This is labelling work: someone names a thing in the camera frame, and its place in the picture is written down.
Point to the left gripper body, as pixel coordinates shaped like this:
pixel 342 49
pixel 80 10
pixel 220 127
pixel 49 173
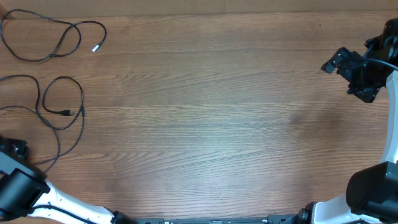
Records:
pixel 15 145

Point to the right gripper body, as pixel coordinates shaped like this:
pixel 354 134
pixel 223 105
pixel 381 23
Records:
pixel 364 78

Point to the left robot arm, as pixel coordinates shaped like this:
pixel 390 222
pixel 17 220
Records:
pixel 25 192

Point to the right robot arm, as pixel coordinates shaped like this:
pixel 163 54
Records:
pixel 371 194

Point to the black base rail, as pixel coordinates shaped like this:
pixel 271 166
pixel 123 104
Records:
pixel 270 219

